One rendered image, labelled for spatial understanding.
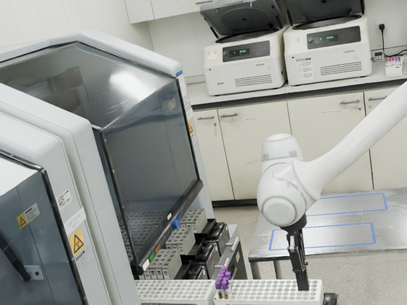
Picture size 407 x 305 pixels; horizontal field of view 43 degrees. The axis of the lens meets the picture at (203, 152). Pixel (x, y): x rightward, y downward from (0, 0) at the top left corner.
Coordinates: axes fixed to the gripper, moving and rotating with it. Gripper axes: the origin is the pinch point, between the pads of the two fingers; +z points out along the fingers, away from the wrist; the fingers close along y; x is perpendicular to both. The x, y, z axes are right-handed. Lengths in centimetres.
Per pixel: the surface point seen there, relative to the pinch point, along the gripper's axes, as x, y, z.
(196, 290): -31.6, 0.4, 3.5
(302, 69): -25, -230, -10
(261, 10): -52, -256, -52
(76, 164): -46, 19, -46
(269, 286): -10.2, -2.5, 4.3
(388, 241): 22.4, -32.4, 8.4
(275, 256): -12.8, -25.2, 8.3
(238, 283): -19.8, -4.3, 4.5
